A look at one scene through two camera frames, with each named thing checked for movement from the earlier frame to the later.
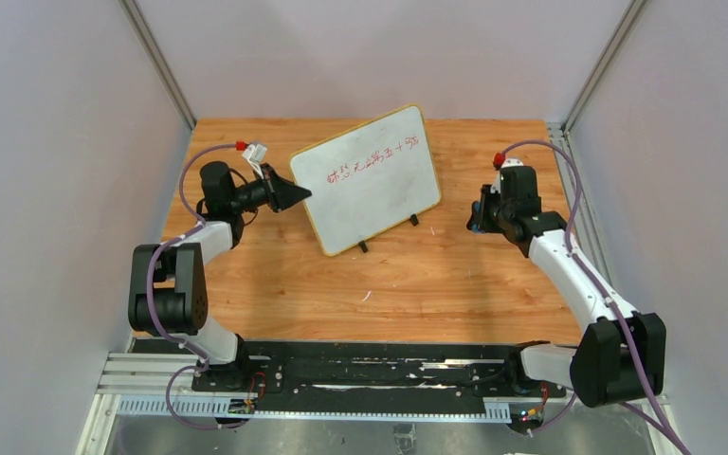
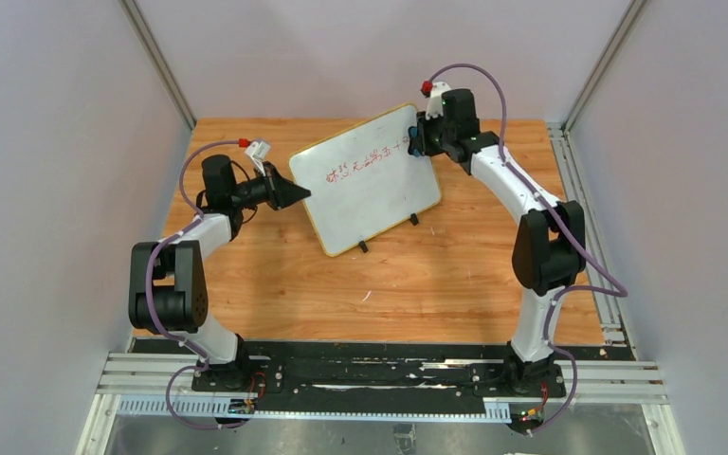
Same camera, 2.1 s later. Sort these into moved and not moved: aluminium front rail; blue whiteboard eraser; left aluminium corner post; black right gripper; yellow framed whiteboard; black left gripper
Moved: black right gripper; blue whiteboard eraser
Not moved: left aluminium corner post; aluminium front rail; black left gripper; yellow framed whiteboard
